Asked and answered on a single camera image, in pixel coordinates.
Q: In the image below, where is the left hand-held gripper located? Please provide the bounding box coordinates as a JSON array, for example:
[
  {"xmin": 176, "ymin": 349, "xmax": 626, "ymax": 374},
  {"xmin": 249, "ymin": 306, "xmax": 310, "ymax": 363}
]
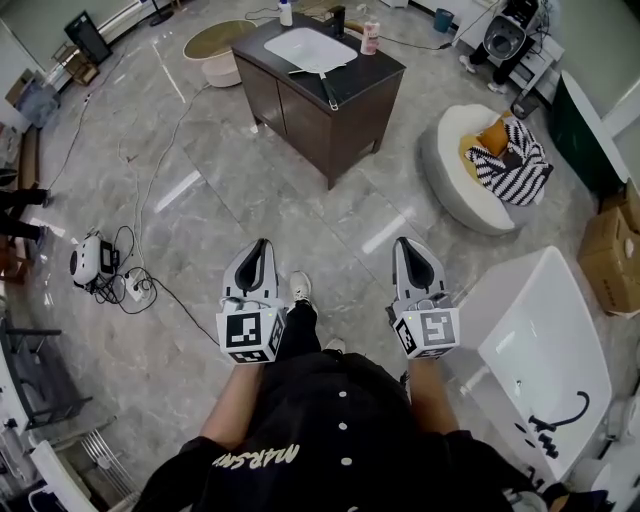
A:
[{"xmin": 215, "ymin": 238, "xmax": 289, "ymax": 366}]

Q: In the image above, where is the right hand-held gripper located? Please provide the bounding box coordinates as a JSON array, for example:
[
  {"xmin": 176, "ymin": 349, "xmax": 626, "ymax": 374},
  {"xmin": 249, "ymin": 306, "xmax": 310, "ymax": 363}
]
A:
[{"xmin": 386, "ymin": 236, "xmax": 461, "ymax": 361}]

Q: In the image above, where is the white squeegee with black handle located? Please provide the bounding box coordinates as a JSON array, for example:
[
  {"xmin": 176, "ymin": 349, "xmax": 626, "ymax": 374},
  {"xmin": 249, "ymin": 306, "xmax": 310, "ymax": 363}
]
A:
[{"xmin": 287, "ymin": 55, "xmax": 351, "ymax": 112}]

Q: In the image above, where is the person's left forearm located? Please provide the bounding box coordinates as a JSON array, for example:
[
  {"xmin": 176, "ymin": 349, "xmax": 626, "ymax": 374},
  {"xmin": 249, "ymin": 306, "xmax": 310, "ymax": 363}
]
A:
[{"xmin": 198, "ymin": 360, "xmax": 267, "ymax": 451}]

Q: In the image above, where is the person's right forearm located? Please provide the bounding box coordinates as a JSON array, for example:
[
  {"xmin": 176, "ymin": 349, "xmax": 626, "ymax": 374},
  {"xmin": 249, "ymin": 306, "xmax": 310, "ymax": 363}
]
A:
[{"xmin": 407, "ymin": 355, "xmax": 461, "ymax": 437}]

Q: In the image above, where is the person's black trouser leg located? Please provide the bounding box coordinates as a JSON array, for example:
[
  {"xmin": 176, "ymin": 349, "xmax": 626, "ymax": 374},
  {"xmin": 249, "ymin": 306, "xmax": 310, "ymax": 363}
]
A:
[{"xmin": 277, "ymin": 299, "xmax": 324, "ymax": 364}]

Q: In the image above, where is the white round armchair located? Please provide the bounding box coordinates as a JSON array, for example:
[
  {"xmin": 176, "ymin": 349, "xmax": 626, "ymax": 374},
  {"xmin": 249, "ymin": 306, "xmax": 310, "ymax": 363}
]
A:
[{"xmin": 418, "ymin": 103, "xmax": 555, "ymax": 237}]

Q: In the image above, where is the white power strip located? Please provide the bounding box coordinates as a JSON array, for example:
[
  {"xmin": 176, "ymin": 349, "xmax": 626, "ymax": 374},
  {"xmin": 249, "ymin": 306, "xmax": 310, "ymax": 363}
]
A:
[{"xmin": 123, "ymin": 271, "xmax": 147, "ymax": 303}]

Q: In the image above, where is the black and white striped blanket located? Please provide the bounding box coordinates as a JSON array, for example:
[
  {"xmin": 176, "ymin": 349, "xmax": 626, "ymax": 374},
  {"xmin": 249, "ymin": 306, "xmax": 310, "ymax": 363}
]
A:
[{"xmin": 466, "ymin": 118, "xmax": 555, "ymax": 207}]

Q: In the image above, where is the white bathtub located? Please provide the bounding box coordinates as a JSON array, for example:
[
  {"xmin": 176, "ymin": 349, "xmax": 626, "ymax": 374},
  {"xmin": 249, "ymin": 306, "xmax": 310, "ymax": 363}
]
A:
[{"xmin": 475, "ymin": 245, "xmax": 614, "ymax": 482}]

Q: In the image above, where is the black power adapter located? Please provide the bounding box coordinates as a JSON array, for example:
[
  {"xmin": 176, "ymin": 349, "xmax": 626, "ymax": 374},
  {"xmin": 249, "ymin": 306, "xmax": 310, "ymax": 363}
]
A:
[{"xmin": 99, "ymin": 238, "xmax": 122, "ymax": 277}]

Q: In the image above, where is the yellow cushion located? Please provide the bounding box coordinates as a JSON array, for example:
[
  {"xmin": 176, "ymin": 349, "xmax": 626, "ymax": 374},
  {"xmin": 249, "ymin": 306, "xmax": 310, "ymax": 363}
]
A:
[{"xmin": 460, "ymin": 112, "xmax": 515, "ymax": 167}]

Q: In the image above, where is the dark wooden vanity cabinet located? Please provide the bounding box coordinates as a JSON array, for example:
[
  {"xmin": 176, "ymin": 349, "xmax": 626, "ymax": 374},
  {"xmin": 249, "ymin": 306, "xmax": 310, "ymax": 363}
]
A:
[{"xmin": 230, "ymin": 12, "xmax": 407, "ymax": 191}]

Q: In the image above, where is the white rounded floor device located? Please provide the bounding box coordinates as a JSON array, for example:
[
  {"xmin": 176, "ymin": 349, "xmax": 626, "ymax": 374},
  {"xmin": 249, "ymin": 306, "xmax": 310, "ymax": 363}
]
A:
[{"xmin": 69, "ymin": 231, "xmax": 104, "ymax": 290}]

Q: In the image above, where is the person's black shirt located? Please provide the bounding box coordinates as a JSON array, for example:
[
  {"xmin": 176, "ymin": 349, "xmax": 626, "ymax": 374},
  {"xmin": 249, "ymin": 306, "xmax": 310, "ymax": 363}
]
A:
[{"xmin": 137, "ymin": 349, "xmax": 609, "ymax": 512}]

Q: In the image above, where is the large cardboard box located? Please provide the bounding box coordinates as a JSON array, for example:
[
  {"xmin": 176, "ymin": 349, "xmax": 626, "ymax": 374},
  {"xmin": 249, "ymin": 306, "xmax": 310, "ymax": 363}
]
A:
[{"xmin": 576, "ymin": 204, "xmax": 640, "ymax": 317}]

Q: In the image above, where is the dark green bathtub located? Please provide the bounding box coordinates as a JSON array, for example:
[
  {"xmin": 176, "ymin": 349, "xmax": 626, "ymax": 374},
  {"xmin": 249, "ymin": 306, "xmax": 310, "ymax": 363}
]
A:
[{"xmin": 548, "ymin": 69, "xmax": 632, "ymax": 199}]

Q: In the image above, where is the black bathtub faucet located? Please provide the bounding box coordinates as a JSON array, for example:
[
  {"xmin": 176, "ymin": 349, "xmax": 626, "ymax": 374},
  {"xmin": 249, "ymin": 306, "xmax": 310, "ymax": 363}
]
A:
[{"xmin": 528, "ymin": 390, "xmax": 592, "ymax": 432}]

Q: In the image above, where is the small cardboard box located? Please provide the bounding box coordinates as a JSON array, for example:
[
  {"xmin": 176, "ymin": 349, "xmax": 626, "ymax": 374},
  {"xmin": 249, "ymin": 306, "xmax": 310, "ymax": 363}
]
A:
[{"xmin": 598, "ymin": 178, "xmax": 640, "ymax": 232}]

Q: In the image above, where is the round gold-topped coffee table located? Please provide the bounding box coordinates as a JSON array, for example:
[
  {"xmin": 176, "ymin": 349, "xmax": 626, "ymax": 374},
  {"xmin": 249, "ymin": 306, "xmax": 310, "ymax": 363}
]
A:
[{"xmin": 181, "ymin": 19, "xmax": 259, "ymax": 89}]

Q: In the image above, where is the white sink basin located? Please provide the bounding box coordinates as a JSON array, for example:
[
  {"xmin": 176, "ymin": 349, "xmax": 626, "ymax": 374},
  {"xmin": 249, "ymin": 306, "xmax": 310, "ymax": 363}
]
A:
[{"xmin": 262, "ymin": 27, "xmax": 358, "ymax": 70}]

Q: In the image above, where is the pink bottle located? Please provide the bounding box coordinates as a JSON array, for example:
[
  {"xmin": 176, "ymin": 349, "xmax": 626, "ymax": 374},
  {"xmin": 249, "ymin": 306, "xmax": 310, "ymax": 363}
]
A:
[{"xmin": 360, "ymin": 19, "xmax": 381, "ymax": 57}]

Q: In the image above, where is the black metal shelf rack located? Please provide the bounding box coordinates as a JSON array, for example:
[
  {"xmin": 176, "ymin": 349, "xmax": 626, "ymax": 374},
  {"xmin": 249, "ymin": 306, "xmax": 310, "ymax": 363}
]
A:
[{"xmin": 0, "ymin": 313, "xmax": 95, "ymax": 432}]

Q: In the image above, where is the white slatted rack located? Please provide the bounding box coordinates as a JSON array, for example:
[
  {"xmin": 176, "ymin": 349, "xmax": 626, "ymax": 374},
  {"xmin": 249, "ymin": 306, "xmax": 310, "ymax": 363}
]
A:
[{"xmin": 78, "ymin": 428, "xmax": 139, "ymax": 504}]

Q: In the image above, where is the white and black machine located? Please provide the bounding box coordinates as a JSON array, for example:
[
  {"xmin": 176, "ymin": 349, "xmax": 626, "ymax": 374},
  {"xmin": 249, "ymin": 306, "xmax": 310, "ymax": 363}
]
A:
[{"xmin": 487, "ymin": 0, "xmax": 541, "ymax": 69}]

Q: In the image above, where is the black sink faucet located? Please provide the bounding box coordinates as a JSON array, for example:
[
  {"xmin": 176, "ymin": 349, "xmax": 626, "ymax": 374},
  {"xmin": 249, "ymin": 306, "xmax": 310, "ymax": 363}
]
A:
[{"xmin": 327, "ymin": 4, "xmax": 348, "ymax": 41}]

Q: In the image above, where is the black fan base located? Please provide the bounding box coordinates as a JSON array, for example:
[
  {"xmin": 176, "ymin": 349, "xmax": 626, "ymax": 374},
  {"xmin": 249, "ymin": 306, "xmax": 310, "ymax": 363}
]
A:
[{"xmin": 148, "ymin": 0, "xmax": 175, "ymax": 28}]

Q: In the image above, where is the small wooden rack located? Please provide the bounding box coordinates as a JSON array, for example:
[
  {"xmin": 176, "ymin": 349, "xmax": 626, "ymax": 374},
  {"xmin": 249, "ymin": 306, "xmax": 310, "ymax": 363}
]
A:
[{"xmin": 49, "ymin": 42, "xmax": 102, "ymax": 87}]

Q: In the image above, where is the black box speaker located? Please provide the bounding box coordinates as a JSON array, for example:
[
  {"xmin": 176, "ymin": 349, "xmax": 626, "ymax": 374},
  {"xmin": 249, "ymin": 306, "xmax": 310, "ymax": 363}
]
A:
[{"xmin": 63, "ymin": 9, "xmax": 114, "ymax": 67}]

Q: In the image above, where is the black floor cable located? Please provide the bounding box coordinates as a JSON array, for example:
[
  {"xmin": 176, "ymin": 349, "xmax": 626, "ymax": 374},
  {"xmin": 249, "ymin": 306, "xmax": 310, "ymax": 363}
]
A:
[{"xmin": 89, "ymin": 224, "xmax": 224, "ymax": 347}]

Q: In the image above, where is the white floor cable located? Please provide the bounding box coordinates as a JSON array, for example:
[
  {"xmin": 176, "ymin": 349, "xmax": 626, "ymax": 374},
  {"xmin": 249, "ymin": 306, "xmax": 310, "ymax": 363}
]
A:
[{"xmin": 115, "ymin": 82, "xmax": 214, "ymax": 274}]

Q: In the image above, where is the black cable with plug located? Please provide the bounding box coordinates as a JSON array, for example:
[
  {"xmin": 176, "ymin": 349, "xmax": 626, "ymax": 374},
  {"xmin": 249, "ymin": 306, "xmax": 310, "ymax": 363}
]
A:
[{"xmin": 378, "ymin": 32, "xmax": 455, "ymax": 52}]

